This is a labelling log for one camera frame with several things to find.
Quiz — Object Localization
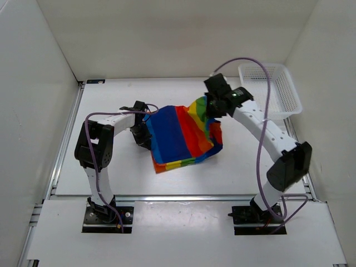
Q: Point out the dark label sticker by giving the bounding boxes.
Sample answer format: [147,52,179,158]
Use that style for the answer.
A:
[86,79,106,84]

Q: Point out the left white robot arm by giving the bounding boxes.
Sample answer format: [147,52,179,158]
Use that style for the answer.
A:
[74,101,156,224]

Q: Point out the white plastic mesh basket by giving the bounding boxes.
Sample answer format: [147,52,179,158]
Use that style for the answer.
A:
[238,63,303,121]

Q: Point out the purple cable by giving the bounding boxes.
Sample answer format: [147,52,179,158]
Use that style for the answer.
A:
[85,103,160,233]
[214,57,309,234]

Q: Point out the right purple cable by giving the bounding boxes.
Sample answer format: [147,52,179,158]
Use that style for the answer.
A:
[214,57,309,234]

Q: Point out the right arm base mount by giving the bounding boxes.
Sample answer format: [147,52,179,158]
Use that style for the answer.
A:
[228,206,287,236]

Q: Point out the rainbow striped shorts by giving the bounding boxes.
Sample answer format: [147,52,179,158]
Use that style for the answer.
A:
[146,96,223,174]

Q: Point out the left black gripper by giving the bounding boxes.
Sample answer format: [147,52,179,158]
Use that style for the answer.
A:
[130,122,153,150]

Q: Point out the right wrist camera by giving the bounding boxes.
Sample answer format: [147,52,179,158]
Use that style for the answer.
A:
[209,73,228,83]

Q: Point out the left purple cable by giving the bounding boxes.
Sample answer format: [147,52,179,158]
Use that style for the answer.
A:
[85,103,160,233]

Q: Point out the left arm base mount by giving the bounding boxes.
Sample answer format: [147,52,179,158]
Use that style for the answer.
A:
[82,199,134,234]

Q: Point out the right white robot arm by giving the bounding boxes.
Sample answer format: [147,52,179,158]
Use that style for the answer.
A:
[204,73,312,222]

